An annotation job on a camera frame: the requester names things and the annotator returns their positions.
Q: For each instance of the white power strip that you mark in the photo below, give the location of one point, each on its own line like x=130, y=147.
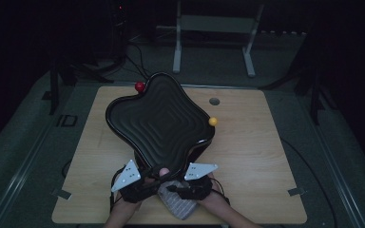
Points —
x=282, y=32

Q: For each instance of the person's left hand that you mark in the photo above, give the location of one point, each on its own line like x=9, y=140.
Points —
x=123, y=209

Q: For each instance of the red ball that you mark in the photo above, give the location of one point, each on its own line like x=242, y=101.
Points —
x=139, y=86

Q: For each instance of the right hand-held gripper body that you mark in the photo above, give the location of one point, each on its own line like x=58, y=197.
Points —
x=198, y=171

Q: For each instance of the grey tape piece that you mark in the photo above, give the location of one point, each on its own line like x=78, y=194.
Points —
x=296, y=191
x=62, y=194

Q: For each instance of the black floor bracket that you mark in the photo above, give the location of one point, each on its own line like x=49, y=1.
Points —
x=59, y=121

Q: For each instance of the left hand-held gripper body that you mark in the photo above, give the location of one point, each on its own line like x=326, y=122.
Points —
x=127, y=175

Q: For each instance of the white metal stand frame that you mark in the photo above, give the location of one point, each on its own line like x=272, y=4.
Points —
x=218, y=23

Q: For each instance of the black floor stand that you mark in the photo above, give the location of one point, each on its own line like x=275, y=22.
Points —
x=54, y=91
x=314, y=101

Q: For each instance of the person's right hand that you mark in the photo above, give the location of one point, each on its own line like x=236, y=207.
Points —
x=217, y=204

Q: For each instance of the yellow ball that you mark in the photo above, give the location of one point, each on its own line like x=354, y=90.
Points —
x=213, y=121

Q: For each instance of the dark equipment with red light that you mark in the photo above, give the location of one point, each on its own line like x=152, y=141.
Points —
x=119, y=19

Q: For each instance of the purple striped towel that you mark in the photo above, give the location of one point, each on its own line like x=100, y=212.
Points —
x=177, y=205

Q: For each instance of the black wavy tray with stand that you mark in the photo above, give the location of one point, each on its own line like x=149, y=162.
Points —
x=158, y=123

